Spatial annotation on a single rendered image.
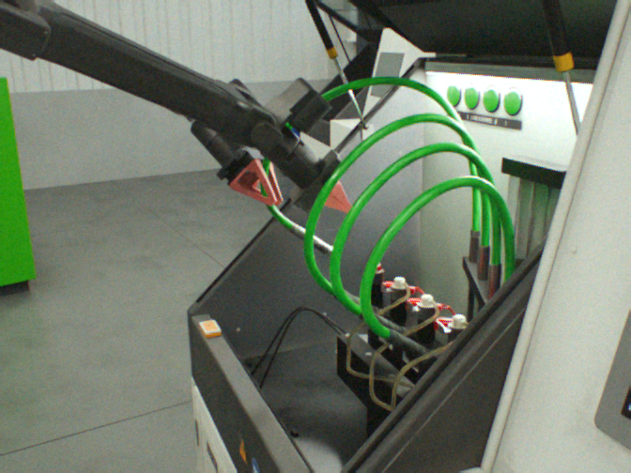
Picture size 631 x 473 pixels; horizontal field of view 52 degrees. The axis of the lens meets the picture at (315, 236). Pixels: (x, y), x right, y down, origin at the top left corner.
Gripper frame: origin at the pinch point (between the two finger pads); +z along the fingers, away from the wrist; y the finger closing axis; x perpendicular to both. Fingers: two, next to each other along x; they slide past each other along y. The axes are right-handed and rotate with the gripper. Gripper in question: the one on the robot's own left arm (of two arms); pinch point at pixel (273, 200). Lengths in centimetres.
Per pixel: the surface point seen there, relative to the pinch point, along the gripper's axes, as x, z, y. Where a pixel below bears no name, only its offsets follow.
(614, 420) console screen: -21, 50, -37
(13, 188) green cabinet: 173, -176, 201
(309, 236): -5.2, 12.3, -17.0
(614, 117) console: -42, 29, -30
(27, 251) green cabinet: 201, -149, 212
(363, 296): -8.4, 24.3, -27.4
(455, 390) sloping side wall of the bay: -9.2, 39.9, -28.5
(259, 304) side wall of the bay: 24.1, 7.8, 20.8
